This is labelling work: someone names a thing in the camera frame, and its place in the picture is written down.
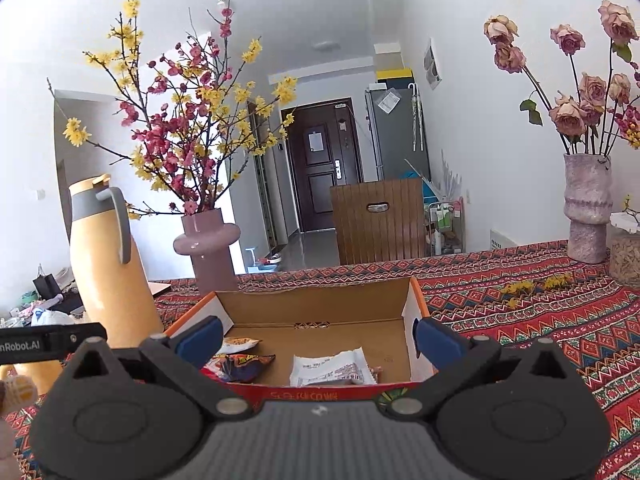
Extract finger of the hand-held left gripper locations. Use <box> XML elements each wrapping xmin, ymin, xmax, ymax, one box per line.
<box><xmin>64</xmin><ymin>322</ymin><xmax>109</xmax><ymax>350</ymax></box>

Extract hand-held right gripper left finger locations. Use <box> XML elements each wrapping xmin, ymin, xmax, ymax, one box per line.
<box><xmin>62</xmin><ymin>314</ymin><xmax>253</xmax><ymax>418</ymax></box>

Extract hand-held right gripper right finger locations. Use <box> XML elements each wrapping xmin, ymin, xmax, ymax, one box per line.
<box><xmin>387</xmin><ymin>316</ymin><xmax>573</xmax><ymax>418</ymax></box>

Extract orange white snack packet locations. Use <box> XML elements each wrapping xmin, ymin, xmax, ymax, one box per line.
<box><xmin>220</xmin><ymin>336</ymin><xmax>262</xmax><ymax>356</ymax></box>

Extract dark colourful snack packet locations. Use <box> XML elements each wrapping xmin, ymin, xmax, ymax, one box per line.
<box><xmin>201</xmin><ymin>352</ymin><xmax>277</xmax><ymax>384</ymax></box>

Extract white printed snack packet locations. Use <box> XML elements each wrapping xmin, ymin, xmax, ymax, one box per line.
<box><xmin>291</xmin><ymin>349</ymin><xmax>385</xmax><ymax>387</ymax></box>

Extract red cardboard box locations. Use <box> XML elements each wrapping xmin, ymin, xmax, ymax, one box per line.
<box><xmin>162</xmin><ymin>276</ymin><xmax>436</xmax><ymax>403</ymax></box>

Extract person's left hand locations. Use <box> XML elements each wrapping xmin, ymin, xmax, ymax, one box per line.
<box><xmin>0</xmin><ymin>375</ymin><xmax>40</xmax><ymax>414</ymax></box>

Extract yellow mug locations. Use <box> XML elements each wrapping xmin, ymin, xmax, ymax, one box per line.
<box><xmin>0</xmin><ymin>360</ymin><xmax>66</xmax><ymax>397</ymax></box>

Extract white plastic bag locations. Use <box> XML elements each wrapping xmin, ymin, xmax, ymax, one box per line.
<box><xmin>31</xmin><ymin>310</ymin><xmax>76</xmax><ymax>329</ymax></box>

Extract yellow thermos jug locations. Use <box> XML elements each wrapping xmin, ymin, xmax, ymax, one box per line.
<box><xmin>68</xmin><ymin>174</ymin><xmax>165</xmax><ymax>348</ymax></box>

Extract smooth mauve vase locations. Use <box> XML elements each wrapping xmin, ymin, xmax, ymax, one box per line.
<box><xmin>173</xmin><ymin>208</ymin><xmax>241</xmax><ymax>293</ymax></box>

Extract fallen yellow petals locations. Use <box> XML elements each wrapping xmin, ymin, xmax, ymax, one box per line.
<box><xmin>502</xmin><ymin>274</ymin><xmax>576</xmax><ymax>308</ymax></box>

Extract rack with bottles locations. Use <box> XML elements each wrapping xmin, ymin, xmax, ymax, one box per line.
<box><xmin>425</xmin><ymin>199</ymin><xmax>466</xmax><ymax>256</ymax></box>

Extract wooden chair back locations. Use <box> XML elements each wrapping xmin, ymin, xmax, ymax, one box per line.
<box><xmin>330</xmin><ymin>177</ymin><xmax>426</xmax><ymax>265</ymax></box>

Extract dark brown door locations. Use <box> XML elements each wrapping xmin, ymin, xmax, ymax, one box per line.
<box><xmin>281</xmin><ymin>101</ymin><xmax>365</xmax><ymax>233</ymax></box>

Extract textured pink vase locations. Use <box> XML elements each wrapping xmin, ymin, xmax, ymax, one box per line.
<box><xmin>563</xmin><ymin>152</ymin><xmax>613</xmax><ymax>264</ymax></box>

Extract clear storage jar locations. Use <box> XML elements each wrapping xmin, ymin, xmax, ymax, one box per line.
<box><xmin>608</xmin><ymin>211</ymin><xmax>640</xmax><ymax>288</ymax></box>

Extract grey refrigerator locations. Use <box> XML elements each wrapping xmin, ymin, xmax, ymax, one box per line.
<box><xmin>365</xmin><ymin>82</ymin><xmax>432</xmax><ymax>181</ymax></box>

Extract pink and yellow blossom branches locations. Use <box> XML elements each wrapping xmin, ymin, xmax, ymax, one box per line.
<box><xmin>47</xmin><ymin>0</ymin><xmax>299</xmax><ymax>216</ymax></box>

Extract white folded umbrella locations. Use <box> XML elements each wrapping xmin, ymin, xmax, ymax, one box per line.
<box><xmin>409</xmin><ymin>84</ymin><xmax>425</xmax><ymax>152</ymax></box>

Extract dried pink roses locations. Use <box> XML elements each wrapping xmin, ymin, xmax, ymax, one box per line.
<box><xmin>482</xmin><ymin>0</ymin><xmax>640</xmax><ymax>158</ymax></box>

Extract white wall panel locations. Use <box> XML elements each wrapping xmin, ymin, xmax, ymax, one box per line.
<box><xmin>423</xmin><ymin>37</ymin><xmax>444</xmax><ymax>90</ymax></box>

